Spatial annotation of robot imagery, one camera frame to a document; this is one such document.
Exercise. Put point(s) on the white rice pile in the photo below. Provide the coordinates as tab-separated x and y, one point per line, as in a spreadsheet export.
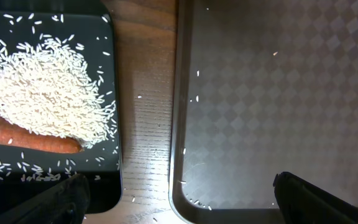
46	89

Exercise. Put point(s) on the black tray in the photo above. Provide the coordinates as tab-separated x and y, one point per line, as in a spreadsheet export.
25	173

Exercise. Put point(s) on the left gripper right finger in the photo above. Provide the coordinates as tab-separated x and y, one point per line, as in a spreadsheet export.
302	202

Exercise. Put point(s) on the brown serving tray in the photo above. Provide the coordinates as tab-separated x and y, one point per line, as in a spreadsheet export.
262	87

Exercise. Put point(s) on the orange carrot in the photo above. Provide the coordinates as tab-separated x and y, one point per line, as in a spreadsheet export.
13	135

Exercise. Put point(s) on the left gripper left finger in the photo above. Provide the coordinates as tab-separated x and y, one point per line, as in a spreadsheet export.
66	202

